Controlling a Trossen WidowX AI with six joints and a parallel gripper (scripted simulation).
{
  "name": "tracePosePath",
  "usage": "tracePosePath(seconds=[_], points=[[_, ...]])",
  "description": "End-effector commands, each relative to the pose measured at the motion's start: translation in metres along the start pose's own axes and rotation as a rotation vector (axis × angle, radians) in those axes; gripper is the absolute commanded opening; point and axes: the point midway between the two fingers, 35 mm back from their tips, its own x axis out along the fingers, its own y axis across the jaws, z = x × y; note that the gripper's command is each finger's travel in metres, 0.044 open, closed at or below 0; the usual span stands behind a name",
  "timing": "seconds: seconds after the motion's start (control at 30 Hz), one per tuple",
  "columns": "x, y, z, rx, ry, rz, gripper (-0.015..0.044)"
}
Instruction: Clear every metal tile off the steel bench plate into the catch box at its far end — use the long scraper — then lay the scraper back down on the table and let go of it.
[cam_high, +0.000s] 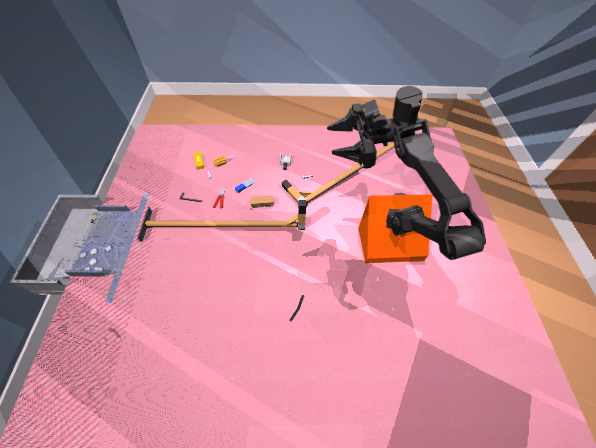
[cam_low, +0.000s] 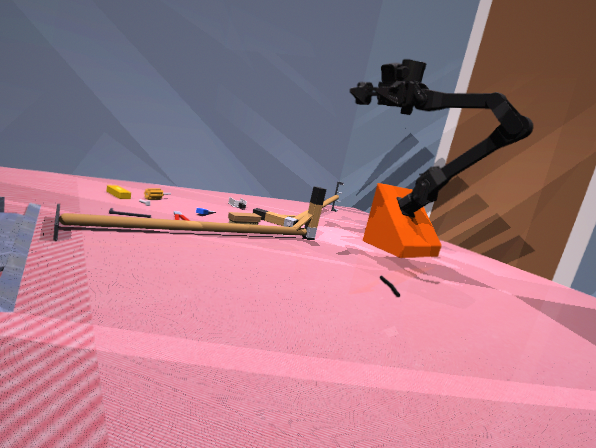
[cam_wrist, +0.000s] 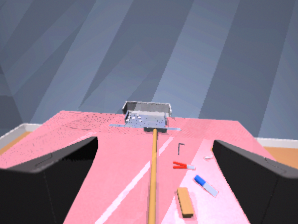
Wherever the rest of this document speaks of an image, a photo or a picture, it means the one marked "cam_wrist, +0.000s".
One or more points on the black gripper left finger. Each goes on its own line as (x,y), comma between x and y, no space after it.
(43,189)

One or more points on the red-handled pliers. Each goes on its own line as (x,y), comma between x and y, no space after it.
(183,166)

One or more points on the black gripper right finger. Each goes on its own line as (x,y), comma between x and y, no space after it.
(266,190)

